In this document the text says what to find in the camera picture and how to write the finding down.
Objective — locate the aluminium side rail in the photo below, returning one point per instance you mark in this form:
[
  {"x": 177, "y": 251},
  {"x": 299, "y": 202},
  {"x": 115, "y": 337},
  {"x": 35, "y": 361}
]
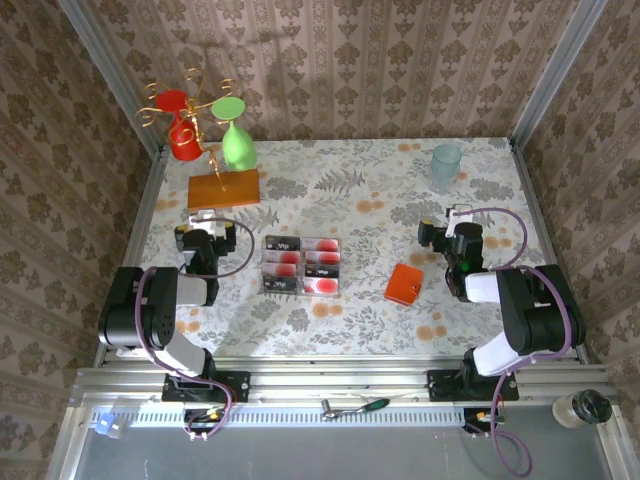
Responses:
[
  {"x": 550, "y": 250},
  {"x": 134, "y": 250}
]

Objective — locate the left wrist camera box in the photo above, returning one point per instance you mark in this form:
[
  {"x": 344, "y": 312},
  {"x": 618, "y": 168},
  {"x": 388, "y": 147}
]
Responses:
[{"x": 202, "y": 222}]

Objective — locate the black connector board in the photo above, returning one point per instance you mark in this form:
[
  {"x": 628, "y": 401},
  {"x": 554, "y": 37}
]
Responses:
[
  {"x": 480, "y": 419},
  {"x": 202, "y": 417}
]

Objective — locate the aluminium front rail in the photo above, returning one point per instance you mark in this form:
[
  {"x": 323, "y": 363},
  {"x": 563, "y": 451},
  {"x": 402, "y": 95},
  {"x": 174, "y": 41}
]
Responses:
[{"x": 325, "y": 380}]

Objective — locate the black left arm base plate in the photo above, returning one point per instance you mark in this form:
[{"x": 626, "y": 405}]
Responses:
[{"x": 235, "y": 387}]

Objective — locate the clear jar dark lid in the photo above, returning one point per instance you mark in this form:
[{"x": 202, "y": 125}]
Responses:
[{"x": 582, "y": 409}]

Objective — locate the black VIP card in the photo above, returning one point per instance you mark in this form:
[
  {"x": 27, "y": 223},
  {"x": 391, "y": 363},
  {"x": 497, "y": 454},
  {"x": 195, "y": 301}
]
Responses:
[
  {"x": 284, "y": 243},
  {"x": 280, "y": 285},
  {"x": 321, "y": 271}
]

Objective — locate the orange card holder wallet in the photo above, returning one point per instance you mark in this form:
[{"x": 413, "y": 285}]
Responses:
[{"x": 404, "y": 284}]

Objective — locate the clear acrylic card stand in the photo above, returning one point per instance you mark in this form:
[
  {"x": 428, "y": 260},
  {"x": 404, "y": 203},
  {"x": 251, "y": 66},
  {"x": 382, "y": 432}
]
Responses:
[{"x": 301, "y": 265}]

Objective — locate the teal plastic cup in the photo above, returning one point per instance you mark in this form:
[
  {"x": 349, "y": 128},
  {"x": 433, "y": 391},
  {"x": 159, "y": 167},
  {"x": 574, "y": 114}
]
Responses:
[{"x": 445, "y": 165}]

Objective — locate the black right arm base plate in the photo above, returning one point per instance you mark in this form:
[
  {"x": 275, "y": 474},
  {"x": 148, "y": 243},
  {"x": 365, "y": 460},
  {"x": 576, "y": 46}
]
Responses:
[{"x": 442, "y": 387}]

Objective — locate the red plastic goblet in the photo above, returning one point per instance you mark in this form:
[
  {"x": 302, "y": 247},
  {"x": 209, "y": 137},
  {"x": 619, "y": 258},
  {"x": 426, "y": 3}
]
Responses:
[{"x": 185, "y": 145}]

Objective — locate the white red-circle card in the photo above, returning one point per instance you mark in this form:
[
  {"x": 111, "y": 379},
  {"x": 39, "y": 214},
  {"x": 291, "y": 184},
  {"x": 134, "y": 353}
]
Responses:
[
  {"x": 281, "y": 270},
  {"x": 321, "y": 286},
  {"x": 282, "y": 256},
  {"x": 322, "y": 257},
  {"x": 322, "y": 244}
]

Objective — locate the blue white connector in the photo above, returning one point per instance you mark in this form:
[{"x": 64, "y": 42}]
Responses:
[{"x": 107, "y": 425}]

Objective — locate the aluminium frame post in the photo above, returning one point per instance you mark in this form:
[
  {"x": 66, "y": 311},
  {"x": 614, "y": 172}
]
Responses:
[
  {"x": 556, "y": 75},
  {"x": 114, "y": 75}
]

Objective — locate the green plastic goblet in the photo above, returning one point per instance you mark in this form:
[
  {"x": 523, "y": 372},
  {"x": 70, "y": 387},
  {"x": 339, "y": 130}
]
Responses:
[{"x": 239, "y": 150}]

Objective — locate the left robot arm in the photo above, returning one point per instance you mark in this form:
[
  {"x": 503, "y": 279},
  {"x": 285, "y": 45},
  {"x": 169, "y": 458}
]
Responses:
[{"x": 160, "y": 310}]

